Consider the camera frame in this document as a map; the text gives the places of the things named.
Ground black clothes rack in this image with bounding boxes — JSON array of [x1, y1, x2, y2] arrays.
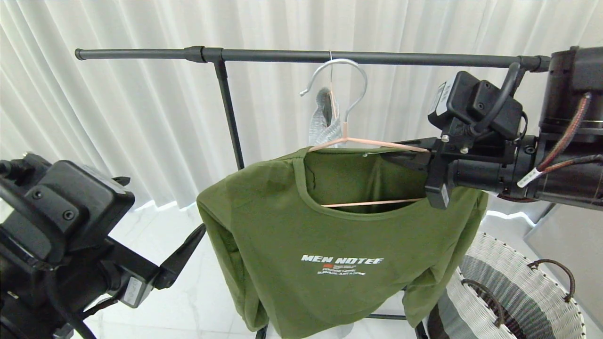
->
[[74, 46, 552, 339]]

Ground white laundry basket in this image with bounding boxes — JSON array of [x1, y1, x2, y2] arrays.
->
[[426, 232, 587, 339]]

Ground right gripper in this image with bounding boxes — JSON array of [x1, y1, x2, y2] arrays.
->
[[380, 136, 538, 210]]

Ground pink clothes hanger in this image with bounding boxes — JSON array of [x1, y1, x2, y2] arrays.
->
[[327, 51, 340, 121], [300, 58, 430, 209]]

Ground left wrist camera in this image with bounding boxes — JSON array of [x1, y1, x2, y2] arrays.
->
[[0, 159, 136, 265]]

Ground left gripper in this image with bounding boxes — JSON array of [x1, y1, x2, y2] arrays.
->
[[71, 177, 207, 309]]

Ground pale grey shorts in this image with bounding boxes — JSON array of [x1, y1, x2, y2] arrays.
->
[[308, 87, 355, 339]]

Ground black cable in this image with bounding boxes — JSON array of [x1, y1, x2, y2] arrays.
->
[[470, 61, 522, 136], [43, 282, 98, 339]]

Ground white curtain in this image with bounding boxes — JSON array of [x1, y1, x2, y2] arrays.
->
[[0, 0, 603, 227]]

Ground green garment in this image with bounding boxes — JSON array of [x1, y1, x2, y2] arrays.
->
[[196, 146, 489, 339]]

